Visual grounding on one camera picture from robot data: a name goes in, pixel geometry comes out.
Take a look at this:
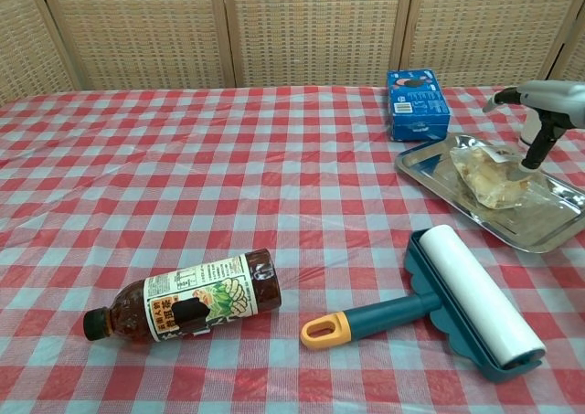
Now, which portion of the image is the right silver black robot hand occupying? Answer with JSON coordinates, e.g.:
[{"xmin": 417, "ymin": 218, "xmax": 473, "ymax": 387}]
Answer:
[{"xmin": 483, "ymin": 80, "xmax": 585, "ymax": 182}]

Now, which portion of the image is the pastry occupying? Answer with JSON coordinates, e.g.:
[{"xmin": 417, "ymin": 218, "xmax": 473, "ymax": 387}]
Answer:
[{"xmin": 450, "ymin": 142, "xmax": 534, "ymax": 211}]

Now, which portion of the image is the stainless steel rectangular tray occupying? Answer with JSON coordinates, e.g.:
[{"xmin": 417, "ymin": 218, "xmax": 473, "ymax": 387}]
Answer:
[{"xmin": 394, "ymin": 133, "xmax": 585, "ymax": 254}]

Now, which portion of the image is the blue cookie box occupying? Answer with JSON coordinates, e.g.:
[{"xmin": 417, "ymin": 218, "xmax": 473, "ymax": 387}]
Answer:
[{"xmin": 386, "ymin": 69, "xmax": 452, "ymax": 143}]

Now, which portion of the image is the woven bamboo folding screen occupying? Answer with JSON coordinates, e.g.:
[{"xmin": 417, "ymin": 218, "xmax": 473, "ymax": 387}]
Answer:
[{"xmin": 0, "ymin": 0, "xmax": 585, "ymax": 107}]

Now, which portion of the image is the red white checkered tablecloth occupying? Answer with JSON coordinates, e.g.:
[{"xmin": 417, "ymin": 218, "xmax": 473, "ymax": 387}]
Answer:
[{"xmin": 0, "ymin": 83, "xmax": 585, "ymax": 414}]

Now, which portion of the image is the brown tea bottle with label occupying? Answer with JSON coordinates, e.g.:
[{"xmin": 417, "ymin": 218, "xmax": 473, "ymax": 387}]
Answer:
[{"xmin": 82, "ymin": 248, "xmax": 282, "ymax": 344}]

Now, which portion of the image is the teal lint roller orange handle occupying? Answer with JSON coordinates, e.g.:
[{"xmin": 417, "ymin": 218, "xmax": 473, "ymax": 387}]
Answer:
[{"xmin": 300, "ymin": 225, "xmax": 548, "ymax": 383}]

